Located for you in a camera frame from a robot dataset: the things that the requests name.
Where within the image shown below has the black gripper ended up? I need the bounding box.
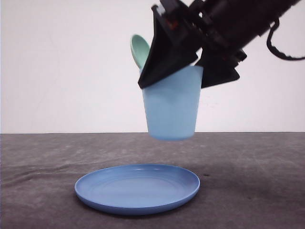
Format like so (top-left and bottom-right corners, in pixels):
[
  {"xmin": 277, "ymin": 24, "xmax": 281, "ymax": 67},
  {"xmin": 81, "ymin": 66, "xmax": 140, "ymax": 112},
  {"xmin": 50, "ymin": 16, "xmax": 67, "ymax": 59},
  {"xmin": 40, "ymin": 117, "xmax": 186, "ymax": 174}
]
[{"xmin": 138, "ymin": 0, "xmax": 247, "ymax": 89}]

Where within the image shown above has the light blue plastic cup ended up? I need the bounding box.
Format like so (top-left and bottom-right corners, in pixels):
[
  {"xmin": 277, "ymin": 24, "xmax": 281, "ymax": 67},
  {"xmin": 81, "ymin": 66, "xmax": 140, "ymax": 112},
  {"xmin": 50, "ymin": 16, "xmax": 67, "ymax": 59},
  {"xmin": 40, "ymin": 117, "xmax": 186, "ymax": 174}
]
[{"xmin": 142, "ymin": 66, "xmax": 203, "ymax": 141}]

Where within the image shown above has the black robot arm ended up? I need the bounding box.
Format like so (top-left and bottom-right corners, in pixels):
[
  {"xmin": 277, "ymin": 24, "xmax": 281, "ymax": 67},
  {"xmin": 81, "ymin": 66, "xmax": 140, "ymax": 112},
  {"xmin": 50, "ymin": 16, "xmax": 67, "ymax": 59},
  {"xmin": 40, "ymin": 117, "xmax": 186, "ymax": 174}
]
[{"xmin": 138, "ymin": 0, "xmax": 296, "ymax": 88}]

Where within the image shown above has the blue plastic plate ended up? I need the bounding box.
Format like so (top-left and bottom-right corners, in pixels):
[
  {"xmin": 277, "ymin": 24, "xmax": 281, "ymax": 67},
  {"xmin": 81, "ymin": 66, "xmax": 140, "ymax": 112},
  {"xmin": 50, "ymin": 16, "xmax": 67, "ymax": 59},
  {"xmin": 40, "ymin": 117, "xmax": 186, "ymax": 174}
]
[{"xmin": 74, "ymin": 164, "xmax": 201, "ymax": 216}]

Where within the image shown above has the mint green plastic spoon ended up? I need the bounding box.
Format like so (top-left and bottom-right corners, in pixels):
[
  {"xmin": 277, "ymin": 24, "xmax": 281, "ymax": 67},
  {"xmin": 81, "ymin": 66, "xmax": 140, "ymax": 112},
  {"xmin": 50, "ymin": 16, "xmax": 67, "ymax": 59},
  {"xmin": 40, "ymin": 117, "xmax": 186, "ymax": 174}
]
[{"xmin": 130, "ymin": 34, "xmax": 150, "ymax": 69}]

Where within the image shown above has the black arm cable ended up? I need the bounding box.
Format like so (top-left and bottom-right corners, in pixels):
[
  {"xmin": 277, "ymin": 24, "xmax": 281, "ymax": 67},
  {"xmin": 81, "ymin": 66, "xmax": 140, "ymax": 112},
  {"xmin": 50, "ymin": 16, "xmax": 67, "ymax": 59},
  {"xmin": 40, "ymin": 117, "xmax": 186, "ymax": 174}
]
[{"xmin": 266, "ymin": 18, "xmax": 305, "ymax": 61}]

